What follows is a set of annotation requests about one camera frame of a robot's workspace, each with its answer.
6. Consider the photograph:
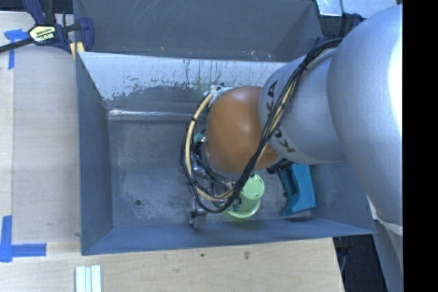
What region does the pale grey metal gripper finger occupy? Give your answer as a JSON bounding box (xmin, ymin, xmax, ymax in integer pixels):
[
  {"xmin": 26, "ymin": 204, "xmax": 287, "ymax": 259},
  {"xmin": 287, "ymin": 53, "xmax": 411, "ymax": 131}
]
[{"xmin": 188, "ymin": 211, "xmax": 203, "ymax": 229}]

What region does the light green plastic cup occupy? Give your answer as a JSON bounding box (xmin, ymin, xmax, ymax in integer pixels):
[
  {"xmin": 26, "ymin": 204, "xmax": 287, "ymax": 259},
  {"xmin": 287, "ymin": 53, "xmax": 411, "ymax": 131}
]
[{"xmin": 221, "ymin": 173, "xmax": 266, "ymax": 222}]

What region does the grey metal bin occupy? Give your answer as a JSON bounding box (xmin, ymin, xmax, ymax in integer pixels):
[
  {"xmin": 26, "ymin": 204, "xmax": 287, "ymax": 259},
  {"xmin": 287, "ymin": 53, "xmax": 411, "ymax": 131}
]
[{"xmin": 70, "ymin": 0, "xmax": 378, "ymax": 256}]

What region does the teal plastic hand tool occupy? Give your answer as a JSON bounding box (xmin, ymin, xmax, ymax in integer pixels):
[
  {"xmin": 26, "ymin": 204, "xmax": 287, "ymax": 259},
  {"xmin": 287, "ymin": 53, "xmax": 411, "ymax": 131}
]
[{"xmin": 266, "ymin": 160, "xmax": 318, "ymax": 218}]

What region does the pale wood flat board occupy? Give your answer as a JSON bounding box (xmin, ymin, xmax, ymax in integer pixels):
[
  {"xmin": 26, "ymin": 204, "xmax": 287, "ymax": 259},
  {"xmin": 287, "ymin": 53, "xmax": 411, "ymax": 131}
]
[{"xmin": 11, "ymin": 43, "xmax": 83, "ymax": 245}]

